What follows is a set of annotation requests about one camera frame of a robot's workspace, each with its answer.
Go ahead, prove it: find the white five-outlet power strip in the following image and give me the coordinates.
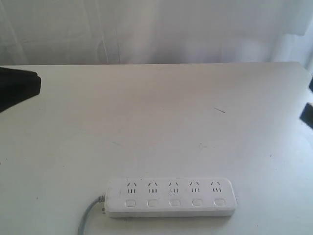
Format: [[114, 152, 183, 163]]
[[104, 177, 237, 218]]

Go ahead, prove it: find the white sheer curtain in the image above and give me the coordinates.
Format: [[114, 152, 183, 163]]
[[0, 0, 313, 71]]

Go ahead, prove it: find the grey cable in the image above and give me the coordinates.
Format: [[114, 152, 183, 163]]
[[77, 195, 106, 235]]

